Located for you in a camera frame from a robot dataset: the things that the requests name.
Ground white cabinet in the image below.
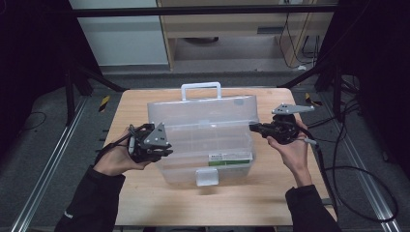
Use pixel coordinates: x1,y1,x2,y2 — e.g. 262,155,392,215
69,0,169,67

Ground looped black floor cable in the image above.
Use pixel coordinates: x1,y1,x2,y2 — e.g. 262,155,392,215
323,165,399,224

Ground black cables under desk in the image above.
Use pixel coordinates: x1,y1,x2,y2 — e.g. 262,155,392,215
278,13,320,71

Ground aluminium floor rail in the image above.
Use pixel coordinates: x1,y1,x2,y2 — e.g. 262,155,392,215
318,93,402,232
9,96,88,232

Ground green and white carton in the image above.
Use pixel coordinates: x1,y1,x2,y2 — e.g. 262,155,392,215
207,152,254,167

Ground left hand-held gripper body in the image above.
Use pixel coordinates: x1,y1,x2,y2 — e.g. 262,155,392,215
129,122,170,163

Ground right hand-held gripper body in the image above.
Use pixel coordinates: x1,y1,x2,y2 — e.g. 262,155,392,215
267,102,315,145

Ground wooden desk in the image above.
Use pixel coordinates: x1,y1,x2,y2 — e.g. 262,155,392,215
156,0,339,71

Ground black crossbar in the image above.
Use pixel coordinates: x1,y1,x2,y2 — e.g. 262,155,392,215
47,4,342,18

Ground person's right hand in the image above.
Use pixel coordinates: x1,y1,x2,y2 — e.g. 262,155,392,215
266,120,312,182

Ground translucent plastic storage box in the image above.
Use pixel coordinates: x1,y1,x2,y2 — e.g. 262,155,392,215
147,81,260,188

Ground black metal stand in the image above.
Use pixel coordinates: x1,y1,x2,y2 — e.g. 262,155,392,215
277,61,359,122
62,61,127,127

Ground person's left hand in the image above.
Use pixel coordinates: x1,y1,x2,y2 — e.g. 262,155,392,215
93,129,152,177

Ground thin black floor cable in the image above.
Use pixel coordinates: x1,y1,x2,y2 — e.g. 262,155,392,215
22,110,47,131

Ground yellow and black tape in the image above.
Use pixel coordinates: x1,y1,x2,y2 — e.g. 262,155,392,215
304,92,323,107
98,95,111,113

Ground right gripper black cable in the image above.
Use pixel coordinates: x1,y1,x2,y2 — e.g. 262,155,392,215
289,122,339,220

